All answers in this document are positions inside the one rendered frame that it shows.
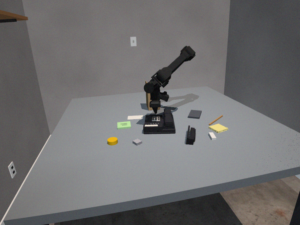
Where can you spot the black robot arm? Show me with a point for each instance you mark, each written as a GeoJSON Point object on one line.
{"type": "Point", "coordinates": [162, 76]}

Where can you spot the white rectangular block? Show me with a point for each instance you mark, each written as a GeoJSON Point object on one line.
{"type": "Point", "coordinates": [212, 136]}

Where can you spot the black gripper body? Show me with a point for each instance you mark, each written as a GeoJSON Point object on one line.
{"type": "Point", "coordinates": [154, 97]}

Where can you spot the green sticky note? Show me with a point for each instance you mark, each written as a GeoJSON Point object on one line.
{"type": "Point", "coordinates": [123, 125]}

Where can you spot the yellow flat disc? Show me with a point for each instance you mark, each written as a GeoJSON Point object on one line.
{"type": "Point", "coordinates": [112, 141]}

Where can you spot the white phone keypad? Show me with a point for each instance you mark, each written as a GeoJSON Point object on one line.
{"type": "Point", "coordinates": [155, 118]}

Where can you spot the dark grey telephone handset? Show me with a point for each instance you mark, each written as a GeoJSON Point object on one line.
{"type": "Point", "coordinates": [168, 118]}

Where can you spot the yellow sticky note pad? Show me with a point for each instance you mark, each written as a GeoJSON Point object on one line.
{"type": "Point", "coordinates": [218, 128]}

